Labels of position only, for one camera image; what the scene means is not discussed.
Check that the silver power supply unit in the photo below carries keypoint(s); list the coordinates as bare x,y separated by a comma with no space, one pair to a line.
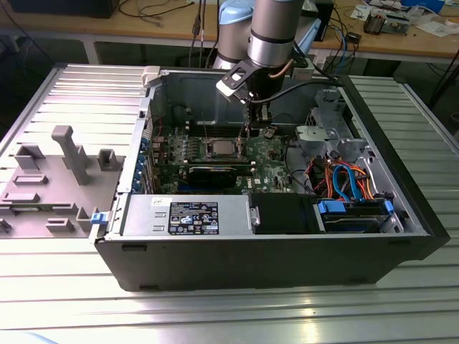
143,218

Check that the small black box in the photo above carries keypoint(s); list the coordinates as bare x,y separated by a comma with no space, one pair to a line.
354,37

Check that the blue case latch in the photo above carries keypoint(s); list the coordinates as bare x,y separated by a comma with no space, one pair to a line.
99,218

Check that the black plastic shroud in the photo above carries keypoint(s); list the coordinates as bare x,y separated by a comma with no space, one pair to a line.
283,215

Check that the white label sheet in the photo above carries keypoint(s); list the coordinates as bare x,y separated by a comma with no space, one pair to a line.
322,57

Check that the hard disk in blue carrier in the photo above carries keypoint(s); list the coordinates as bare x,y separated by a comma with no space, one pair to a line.
335,208

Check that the metal locking lever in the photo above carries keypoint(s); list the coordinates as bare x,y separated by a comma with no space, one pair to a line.
205,127

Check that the black monitor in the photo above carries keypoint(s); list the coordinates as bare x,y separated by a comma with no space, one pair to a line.
64,9

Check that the CPU socket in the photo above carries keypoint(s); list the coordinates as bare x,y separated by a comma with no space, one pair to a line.
210,151

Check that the black graphics card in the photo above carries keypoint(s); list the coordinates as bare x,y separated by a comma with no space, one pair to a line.
211,178

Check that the grey parts rack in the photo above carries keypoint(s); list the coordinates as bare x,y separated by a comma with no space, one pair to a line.
54,215

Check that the round coin battery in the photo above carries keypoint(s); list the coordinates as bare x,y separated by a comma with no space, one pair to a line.
269,134

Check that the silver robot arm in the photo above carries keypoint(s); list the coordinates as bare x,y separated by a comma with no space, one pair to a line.
272,39

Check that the grey metal box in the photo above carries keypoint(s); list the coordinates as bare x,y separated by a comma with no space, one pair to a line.
398,25

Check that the silver metal drive cage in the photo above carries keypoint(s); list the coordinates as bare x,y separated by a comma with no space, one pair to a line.
315,138

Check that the metal heat sink cooler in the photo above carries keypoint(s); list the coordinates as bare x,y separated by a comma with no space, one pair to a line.
374,23

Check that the blue box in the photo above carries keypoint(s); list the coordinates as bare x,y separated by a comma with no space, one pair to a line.
423,4

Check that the blue expansion slot clip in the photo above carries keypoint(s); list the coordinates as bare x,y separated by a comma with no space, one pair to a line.
138,175
145,142
141,158
135,186

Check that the grey case latch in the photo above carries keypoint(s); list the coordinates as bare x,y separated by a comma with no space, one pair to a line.
150,76

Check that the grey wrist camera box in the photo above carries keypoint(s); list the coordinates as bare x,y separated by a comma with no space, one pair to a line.
303,71

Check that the white papers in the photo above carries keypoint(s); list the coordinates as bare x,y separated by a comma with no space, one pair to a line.
434,28

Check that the silver green CPU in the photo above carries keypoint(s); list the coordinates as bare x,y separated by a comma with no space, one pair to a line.
224,147

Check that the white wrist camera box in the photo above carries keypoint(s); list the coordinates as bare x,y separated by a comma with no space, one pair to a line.
227,87

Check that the wooden desk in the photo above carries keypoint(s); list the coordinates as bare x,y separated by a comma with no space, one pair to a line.
54,28

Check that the black RAM slot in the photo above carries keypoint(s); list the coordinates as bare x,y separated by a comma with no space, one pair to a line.
197,128
197,134
197,131
197,125
175,160
175,163

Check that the black PC case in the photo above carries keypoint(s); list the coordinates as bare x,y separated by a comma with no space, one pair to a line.
251,261

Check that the black tower box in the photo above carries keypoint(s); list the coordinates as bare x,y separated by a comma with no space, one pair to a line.
328,21

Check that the green motherboard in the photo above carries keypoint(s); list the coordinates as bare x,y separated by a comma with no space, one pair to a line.
267,173

